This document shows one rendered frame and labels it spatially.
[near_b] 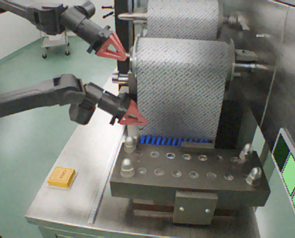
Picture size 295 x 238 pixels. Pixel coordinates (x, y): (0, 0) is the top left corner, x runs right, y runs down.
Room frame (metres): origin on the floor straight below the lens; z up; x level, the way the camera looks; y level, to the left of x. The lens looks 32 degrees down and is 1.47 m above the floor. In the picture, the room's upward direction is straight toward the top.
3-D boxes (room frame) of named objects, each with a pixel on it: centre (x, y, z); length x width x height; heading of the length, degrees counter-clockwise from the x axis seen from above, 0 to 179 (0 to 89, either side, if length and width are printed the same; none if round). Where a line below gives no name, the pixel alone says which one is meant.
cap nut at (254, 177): (0.41, -0.27, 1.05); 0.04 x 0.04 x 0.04
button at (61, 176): (0.54, 0.27, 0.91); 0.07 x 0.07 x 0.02; 83
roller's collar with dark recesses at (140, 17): (0.92, 0.02, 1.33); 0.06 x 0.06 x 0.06; 83
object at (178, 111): (0.59, -0.09, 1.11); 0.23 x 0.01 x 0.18; 83
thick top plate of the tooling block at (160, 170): (0.47, -0.12, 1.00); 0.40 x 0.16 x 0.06; 83
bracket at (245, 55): (0.63, -0.27, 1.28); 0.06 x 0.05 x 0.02; 83
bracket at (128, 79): (0.71, 0.06, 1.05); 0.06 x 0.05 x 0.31; 83
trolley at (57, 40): (5.12, 1.98, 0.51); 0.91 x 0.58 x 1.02; 17
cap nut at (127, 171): (0.45, 0.05, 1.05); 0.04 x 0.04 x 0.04
